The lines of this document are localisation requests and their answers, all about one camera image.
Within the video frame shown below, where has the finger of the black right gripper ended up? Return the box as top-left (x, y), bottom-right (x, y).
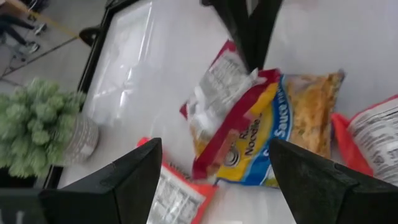
top-left (201, 0), bottom-right (251, 72)
top-left (248, 0), bottom-right (284, 72)

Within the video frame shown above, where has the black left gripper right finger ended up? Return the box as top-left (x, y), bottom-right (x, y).
top-left (268, 138), bottom-right (398, 224)

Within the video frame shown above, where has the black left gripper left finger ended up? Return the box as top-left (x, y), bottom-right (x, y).
top-left (0, 138), bottom-right (164, 224)

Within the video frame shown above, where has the orange noodle pack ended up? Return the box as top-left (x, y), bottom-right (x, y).
top-left (136, 136), bottom-right (218, 224)
top-left (331, 94), bottom-right (398, 187)

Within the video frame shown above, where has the dark red noodle pack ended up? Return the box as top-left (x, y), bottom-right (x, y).
top-left (179, 39), bottom-right (282, 181)

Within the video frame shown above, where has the blue yellow noodle pack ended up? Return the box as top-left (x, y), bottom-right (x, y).
top-left (216, 70), bottom-right (346, 189)

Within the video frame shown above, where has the green plant in patterned pot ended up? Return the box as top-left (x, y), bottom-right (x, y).
top-left (0, 77), bottom-right (100, 179)

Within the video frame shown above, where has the person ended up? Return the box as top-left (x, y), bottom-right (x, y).
top-left (0, 12), bottom-right (48, 54)

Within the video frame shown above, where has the black table frame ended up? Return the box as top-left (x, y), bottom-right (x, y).
top-left (43, 0), bottom-right (141, 189)

